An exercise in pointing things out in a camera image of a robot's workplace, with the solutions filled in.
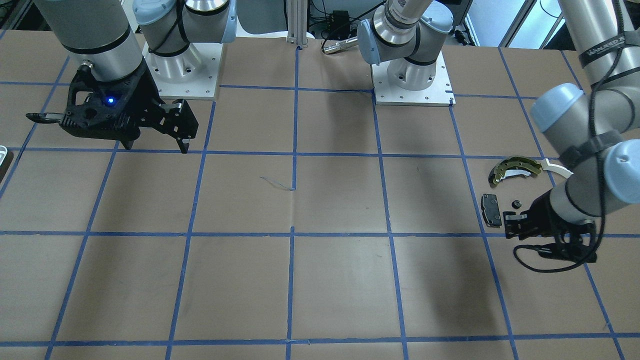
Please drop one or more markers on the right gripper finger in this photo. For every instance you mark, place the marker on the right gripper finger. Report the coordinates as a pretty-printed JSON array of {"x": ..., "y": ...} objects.
[{"x": 178, "y": 121}]

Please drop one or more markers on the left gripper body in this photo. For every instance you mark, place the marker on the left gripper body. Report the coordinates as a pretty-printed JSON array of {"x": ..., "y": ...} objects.
[{"x": 541, "y": 211}]

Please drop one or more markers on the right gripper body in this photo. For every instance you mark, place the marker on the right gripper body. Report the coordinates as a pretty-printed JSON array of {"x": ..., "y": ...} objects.
[{"x": 141, "y": 93}]

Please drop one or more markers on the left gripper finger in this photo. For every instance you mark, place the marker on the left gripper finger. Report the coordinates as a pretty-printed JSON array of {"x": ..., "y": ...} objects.
[
  {"x": 517, "y": 231},
  {"x": 513, "y": 217}
]

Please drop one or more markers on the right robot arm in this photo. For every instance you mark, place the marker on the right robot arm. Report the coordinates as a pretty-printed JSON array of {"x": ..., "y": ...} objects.
[{"x": 99, "y": 31}]

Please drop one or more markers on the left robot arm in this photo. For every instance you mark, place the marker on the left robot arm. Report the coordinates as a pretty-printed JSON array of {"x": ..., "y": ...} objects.
[{"x": 585, "y": 130}]

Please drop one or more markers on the black brake pad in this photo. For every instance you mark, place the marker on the black brake pad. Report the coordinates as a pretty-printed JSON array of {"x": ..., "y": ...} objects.
[{"x": 490, "y": 210}]

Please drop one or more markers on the green brake shoe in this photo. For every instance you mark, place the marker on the green brake shoe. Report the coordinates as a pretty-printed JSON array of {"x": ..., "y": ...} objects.
[{"x": 513, "y": 166}]

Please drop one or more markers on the silver cylinder on floor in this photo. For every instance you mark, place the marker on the silver cylinder on floor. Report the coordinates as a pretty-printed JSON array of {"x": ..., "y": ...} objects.
[{"x": 340, "y": 46}]

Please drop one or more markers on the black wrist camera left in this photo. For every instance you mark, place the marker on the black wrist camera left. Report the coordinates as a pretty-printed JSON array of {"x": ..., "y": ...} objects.
[{"x": 569, "y": 245}]

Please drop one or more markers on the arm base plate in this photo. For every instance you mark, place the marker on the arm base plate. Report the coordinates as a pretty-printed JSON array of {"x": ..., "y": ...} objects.
[
  {"x": 400, "y": 83},
  {"x": 192, "y": 75}
]

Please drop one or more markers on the white half ring clamp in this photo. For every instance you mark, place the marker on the white half ring clamp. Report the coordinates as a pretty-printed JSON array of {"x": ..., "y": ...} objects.
[{"x": 551, "y": 167}]

